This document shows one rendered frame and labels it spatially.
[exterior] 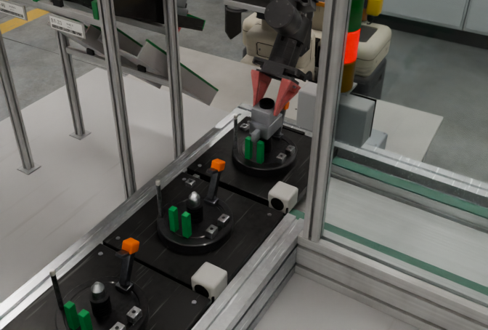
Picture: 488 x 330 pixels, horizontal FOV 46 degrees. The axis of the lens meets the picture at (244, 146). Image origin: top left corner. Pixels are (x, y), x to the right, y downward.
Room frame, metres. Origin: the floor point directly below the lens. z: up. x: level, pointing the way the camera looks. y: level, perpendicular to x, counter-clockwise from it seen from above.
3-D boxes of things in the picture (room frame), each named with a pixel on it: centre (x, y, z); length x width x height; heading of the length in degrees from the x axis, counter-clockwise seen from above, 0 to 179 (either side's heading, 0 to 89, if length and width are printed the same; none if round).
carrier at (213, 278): (0.79, 0.09, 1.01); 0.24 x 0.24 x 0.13; 59
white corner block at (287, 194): (0.87, -0.08, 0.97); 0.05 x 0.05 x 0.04; 59
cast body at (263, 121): (1.00, -0.04, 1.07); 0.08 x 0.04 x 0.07; 149
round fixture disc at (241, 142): (1.00, -0.04, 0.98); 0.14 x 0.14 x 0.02
